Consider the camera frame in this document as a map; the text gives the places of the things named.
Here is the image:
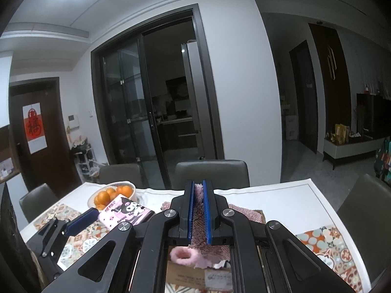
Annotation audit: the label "red paper door poster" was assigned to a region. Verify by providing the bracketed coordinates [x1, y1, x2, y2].
[23, 103, 45, 155]

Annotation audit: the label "white fruit basket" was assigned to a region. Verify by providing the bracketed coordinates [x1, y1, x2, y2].
[87, 181, 136, 217]

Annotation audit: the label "pile of oranges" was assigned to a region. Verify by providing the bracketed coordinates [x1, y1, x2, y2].
[93, 185, 134, 214]

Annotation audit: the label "pile of colourful clothes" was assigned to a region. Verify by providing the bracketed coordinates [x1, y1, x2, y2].
[374, 137, 391, 184]

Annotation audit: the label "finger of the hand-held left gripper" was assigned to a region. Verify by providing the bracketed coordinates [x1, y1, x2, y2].
[64, 208, 101, 237]

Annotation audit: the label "pink printed tissue packet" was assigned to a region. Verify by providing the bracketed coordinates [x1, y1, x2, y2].
[98, 193, 153, 228]

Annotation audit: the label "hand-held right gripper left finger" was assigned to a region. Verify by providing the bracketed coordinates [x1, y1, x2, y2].
[41, 181, 196, 293]

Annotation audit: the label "yellow gift bags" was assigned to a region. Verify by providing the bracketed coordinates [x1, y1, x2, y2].
[334, 124, 350, 144]

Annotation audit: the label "brown cardboard box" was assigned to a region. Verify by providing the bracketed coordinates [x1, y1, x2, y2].
[165, 209, 269, 293]

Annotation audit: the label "black television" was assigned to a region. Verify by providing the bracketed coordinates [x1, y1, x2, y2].
[357, 93, 391, 135]

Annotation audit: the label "dark wooden cabinet door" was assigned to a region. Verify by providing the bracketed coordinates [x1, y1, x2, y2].
[308, 23, 356, 147]

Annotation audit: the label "white hallway carton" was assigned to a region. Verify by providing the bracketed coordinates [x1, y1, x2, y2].
[285, 115, 298, 141]

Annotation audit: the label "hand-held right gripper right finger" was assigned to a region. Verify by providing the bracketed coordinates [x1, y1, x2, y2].
[203, 179, 352, 293]

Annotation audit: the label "pink fuzzy knitted cloth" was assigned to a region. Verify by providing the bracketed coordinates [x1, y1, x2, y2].
[161, 183, 266, 266]

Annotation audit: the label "brown entrance door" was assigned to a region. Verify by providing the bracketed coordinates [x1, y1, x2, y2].
[9, 77, 77, 190]

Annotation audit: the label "white shoe rack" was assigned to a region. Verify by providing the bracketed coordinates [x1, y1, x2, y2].
[71, 139, 100, 184]

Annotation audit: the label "dark interior door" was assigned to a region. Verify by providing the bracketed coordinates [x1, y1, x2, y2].
[289, 40, 320, 155]

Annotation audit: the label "dark sliding glass door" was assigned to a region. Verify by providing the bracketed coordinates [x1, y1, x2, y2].
[91, 4, 226, 190]

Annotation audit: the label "white television cabinet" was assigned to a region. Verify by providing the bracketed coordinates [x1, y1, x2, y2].
[323, 134, 386, 171]

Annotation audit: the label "grey dining chair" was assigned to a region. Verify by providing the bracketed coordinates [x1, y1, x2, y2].
[336, 173, 391, 241]
[19, 183, 58, 223]
[99, 163, 142, 188]
[175, 159, 250, 190]

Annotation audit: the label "pink fluffy wristband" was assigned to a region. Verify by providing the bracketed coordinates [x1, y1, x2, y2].
[169, 247, 211, 267]

